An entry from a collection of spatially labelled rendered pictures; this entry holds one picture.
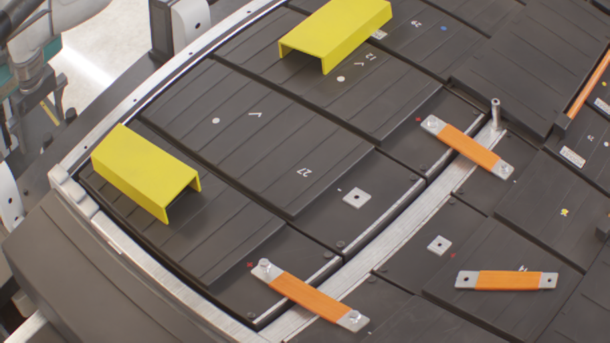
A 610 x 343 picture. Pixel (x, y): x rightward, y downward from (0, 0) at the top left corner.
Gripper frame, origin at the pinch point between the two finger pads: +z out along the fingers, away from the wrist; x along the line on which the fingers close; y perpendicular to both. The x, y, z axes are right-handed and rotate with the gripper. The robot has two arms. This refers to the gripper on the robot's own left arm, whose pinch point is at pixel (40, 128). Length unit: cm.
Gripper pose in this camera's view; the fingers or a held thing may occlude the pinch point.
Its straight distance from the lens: 209.2
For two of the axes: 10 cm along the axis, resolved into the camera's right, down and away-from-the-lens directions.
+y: 6.7, 4.8, -5.7
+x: 7.4, -5.1, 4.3
